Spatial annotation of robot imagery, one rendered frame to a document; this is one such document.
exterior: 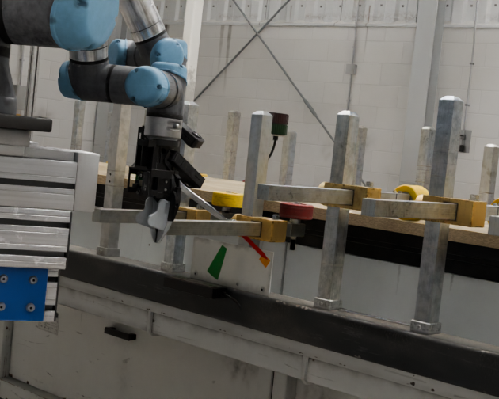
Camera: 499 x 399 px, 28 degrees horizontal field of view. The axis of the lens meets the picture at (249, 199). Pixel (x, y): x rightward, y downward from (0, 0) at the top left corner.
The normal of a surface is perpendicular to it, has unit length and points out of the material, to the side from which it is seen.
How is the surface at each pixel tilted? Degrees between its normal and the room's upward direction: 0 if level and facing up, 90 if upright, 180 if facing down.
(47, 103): 90
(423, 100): 90
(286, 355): 90
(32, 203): 90
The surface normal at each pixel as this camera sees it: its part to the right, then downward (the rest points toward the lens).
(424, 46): -0.60, -0.02
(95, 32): 0.94, 0.19
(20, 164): 0.38, 0.09
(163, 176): 0.72, 0.11
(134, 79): -0.22, 0.03
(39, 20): -0.25, 0.51
